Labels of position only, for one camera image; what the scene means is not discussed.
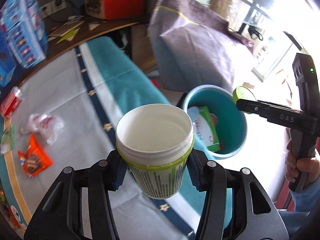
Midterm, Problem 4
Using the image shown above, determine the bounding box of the green jar lid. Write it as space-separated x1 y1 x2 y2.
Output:
232 86 257 103

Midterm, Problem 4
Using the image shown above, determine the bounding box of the white green medicine box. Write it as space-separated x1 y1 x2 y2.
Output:
187 106 220 152

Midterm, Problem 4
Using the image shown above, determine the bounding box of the green clear snack wrapper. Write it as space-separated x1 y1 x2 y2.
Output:
1 124 14 155

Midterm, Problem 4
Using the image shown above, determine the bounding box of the white green supplement jar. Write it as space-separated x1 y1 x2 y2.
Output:
116 103 195 199

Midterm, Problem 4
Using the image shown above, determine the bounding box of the red cola can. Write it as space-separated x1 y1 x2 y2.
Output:
1 86 22 118

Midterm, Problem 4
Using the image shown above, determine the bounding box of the teal trash bin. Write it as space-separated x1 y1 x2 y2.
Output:
182 85 247 159

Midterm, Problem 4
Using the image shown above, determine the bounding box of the person's right hand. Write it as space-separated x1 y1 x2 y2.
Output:
285 139 319 187

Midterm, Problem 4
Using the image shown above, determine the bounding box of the orange snack packet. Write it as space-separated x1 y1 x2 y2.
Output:
18 133 54 179

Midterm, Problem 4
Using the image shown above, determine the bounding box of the crumpled clear plastic wrapper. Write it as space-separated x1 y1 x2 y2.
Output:
21 113 65 145

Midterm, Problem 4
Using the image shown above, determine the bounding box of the purple woven bag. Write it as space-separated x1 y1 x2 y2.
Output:
148 0 256 93

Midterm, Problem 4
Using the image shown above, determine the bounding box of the blue toy truck box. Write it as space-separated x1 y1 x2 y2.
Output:
1 0 48 87

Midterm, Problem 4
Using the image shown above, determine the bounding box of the dark wooden tv cabinet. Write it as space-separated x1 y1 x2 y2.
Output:
13 17 143 87

